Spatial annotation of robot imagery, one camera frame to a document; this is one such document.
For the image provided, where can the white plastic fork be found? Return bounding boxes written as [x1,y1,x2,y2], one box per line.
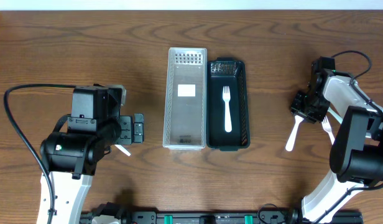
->
[222,86,233,133]
[321,116,335,144]

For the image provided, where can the white plastic spoon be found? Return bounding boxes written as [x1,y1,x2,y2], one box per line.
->
[285,115,304,152]

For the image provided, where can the black plastic basket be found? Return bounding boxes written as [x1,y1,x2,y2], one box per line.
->
[206,58,251,151]

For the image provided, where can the mint green plastic fork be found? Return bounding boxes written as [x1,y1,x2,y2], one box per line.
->
[328,107,343,124]

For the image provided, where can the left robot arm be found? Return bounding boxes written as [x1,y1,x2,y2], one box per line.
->
[37,84,144,223]

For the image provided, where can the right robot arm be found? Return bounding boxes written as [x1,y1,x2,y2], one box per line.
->
[285,57,383,223]

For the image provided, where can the white spoon under left gripper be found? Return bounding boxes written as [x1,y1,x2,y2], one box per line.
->
[115,144,131,156]

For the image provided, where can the clear plastic basket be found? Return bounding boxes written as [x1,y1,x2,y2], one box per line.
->
[163,47,207,151]

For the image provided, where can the white label in basket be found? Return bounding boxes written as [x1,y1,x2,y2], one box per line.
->
[177,84,196,97]

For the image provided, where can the right black cable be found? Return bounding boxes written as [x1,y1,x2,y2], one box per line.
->
[331,50,373,82]

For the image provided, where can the black cable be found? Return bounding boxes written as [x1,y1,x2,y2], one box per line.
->
[331,50,373,82]
[3,83,83,224]

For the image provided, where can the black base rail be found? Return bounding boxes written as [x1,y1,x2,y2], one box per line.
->
[79,202,363,224]

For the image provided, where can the left black cable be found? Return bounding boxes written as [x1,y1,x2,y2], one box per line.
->
[3,83,83,224]

